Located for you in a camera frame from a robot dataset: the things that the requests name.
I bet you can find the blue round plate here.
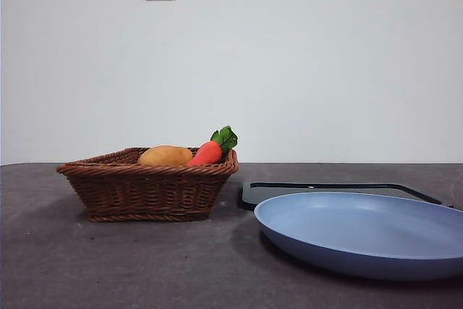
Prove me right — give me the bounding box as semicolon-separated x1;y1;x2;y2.
253;192;463;282

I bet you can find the orange carrot with green leaves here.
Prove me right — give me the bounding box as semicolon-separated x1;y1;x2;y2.
187;125;239;167

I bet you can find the black cutting board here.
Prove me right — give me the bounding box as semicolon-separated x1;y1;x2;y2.
237;181;459;212

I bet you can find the yellow-brown potato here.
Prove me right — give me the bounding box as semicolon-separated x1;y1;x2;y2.
137;145;194;166

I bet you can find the brown wicker basket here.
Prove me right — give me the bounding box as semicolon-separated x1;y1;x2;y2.
56;147;240;223

